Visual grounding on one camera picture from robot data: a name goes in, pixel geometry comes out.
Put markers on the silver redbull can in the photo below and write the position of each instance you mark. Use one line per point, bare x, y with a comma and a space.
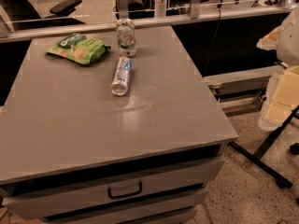
121, 76

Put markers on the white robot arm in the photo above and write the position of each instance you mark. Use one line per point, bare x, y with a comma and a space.
282, 92

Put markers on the green white soda can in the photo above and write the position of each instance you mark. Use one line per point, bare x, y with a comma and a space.
125, 30

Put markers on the green snack bag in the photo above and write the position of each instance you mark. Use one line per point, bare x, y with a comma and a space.
80, 49

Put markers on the grey drawer cabinet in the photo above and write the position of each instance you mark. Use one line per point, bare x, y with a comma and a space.
65, 137

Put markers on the clear plastic water bottle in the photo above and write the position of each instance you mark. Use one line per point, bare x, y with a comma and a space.
160, 9

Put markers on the black office chair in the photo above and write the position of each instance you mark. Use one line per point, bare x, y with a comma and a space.
35, 14

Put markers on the black drawer handle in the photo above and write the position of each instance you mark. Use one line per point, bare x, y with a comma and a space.
124, 190

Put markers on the black metal stand frame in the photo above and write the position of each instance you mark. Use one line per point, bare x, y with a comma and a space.
256, 157

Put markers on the grey metal rail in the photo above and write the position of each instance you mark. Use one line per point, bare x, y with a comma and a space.
219, 13

